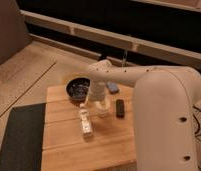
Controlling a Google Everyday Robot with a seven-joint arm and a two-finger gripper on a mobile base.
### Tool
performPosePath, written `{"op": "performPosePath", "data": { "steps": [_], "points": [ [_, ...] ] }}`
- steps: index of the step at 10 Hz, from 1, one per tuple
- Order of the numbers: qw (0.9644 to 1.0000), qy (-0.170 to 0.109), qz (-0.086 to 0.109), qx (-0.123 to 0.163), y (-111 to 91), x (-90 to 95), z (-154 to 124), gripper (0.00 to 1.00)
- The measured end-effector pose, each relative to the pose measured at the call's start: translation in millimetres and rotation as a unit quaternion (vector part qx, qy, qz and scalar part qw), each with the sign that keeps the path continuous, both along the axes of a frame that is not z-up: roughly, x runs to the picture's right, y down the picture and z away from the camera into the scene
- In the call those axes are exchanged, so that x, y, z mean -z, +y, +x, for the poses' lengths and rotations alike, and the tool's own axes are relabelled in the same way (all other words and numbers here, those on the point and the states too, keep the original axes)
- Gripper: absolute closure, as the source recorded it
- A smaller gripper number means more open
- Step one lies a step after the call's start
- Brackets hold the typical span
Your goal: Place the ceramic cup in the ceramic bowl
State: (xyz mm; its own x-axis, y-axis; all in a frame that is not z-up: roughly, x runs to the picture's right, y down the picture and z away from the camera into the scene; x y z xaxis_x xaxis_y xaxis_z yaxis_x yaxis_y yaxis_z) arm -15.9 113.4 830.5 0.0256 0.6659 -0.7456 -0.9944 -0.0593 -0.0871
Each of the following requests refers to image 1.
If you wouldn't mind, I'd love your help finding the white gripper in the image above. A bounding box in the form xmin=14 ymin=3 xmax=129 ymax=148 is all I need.
xmin=87 ymin=81 xmax=108 ymax=104

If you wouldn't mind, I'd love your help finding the white ceramic cup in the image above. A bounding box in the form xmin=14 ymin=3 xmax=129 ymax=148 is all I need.
xmin=95 ymin=100 xmax=110 ymax=117

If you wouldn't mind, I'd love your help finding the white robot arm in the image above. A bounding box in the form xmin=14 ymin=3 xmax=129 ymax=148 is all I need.
xmin=86 ymin=60 xmax=201 ymax=171

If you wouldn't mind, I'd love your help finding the dark ceramic bowl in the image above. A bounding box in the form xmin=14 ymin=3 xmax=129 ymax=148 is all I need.
xmin=66 ymin=77 xmax=90 ymax=101

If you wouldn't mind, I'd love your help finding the blue small object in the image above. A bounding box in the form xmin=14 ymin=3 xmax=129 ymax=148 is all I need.
xmin=106 ymin=82 xmax=119 ymax=94

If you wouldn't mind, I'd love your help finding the black rectangular block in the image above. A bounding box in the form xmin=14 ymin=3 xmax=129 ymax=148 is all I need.
xmin=116 ymin=99 xmax=125 ymax=118

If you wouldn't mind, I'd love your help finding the wooden table board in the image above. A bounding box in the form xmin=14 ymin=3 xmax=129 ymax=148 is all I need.
xmin=41 ymin=86 xmax=136 ymax=171

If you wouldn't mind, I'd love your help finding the dark grey mat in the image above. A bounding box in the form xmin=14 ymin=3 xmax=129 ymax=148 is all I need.
xmin=0 ymin=103 xmax=46 ymax=171

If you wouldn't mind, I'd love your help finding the grey upholstered furniture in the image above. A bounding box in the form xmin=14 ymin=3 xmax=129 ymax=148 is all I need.
xmin=0 ymin=0 xmax=31 ymax=64

